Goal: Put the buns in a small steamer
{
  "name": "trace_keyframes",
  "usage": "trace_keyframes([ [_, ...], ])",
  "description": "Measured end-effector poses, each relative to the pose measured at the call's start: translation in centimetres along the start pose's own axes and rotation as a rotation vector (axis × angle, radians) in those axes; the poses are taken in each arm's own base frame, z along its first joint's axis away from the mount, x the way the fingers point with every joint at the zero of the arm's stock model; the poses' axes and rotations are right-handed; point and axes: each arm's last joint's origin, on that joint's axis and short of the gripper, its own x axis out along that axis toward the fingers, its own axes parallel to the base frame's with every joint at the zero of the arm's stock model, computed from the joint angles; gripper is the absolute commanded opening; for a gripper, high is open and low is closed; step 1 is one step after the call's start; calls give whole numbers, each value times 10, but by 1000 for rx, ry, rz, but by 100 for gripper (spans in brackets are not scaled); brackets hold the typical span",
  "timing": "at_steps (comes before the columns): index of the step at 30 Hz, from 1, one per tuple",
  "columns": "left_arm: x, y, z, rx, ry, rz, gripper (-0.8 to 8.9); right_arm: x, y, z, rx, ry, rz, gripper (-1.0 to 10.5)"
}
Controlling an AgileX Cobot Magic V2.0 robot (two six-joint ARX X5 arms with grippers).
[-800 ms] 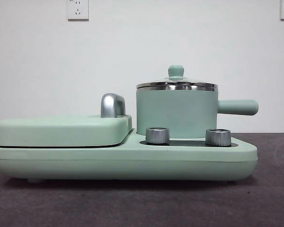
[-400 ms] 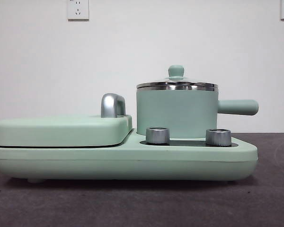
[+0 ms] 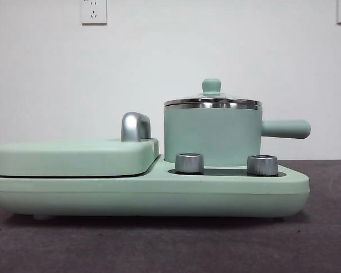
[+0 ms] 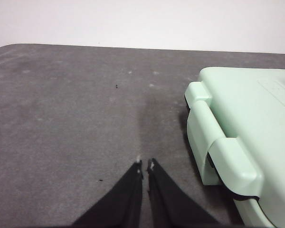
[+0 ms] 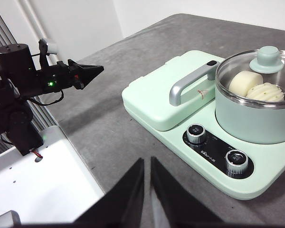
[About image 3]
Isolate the glass pot lid green knob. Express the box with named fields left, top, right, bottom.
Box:
left=163, top=78, right=259, bottom=111

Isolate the silver control knob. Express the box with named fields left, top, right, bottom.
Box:
left=246, top=154, right=278, bottom=175
left=174, top=152, right=205, bottom=173

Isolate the green breakfast maker base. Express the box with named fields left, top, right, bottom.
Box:
left=0, top=155, right=310, bottom=221

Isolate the green pot with side handle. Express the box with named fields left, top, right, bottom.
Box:
left=163, top=107, right=311, bottom=167

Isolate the green griddle lid silver handle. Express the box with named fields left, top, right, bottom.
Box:
left=0, top=112, right=160, bottom=176

